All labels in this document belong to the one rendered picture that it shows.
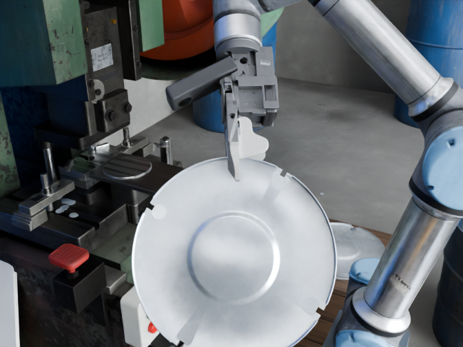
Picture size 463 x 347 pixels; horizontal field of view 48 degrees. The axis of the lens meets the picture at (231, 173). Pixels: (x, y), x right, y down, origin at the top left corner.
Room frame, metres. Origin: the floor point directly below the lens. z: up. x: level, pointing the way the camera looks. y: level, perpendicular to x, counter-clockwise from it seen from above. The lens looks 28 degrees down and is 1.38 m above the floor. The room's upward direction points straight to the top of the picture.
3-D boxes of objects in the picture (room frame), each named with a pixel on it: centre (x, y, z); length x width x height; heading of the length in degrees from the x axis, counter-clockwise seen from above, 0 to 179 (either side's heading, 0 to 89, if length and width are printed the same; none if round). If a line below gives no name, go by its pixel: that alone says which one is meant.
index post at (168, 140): (1.34, 0.19, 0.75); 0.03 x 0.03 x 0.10; 63
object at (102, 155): (1.24, 0.38, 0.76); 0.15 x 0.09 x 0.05; 153
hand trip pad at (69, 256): (0.85, 0.33, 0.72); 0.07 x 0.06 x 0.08; 63
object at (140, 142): (1.39, 0.30, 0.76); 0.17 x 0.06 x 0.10; 153
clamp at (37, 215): (1.10, 0.46, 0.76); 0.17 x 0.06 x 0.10; 153
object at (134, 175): (1.16, 0.23, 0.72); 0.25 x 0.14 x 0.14; 63
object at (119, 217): (1.24, 0.38, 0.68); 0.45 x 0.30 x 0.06; 153
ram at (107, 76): (1.23, 0.34, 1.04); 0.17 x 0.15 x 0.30; 63
